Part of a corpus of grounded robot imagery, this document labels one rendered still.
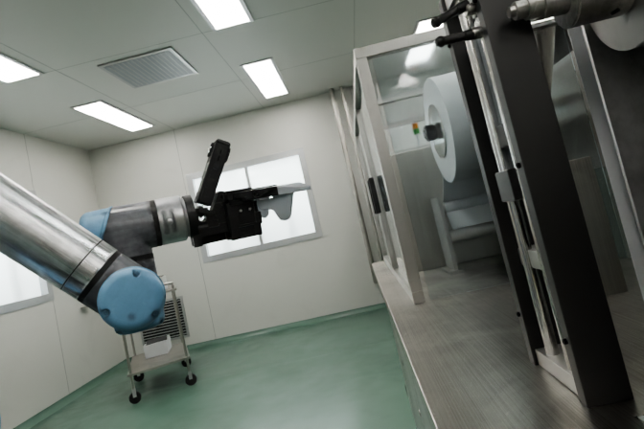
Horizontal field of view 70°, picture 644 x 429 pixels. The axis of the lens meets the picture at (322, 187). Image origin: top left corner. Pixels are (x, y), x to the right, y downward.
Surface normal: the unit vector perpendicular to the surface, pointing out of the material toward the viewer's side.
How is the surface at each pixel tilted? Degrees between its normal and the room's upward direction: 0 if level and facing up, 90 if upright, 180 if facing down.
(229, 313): 90
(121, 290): 90
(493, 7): 90
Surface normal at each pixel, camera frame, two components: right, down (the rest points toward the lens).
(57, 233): 0.55, -0.47
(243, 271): -0.07, -0.07
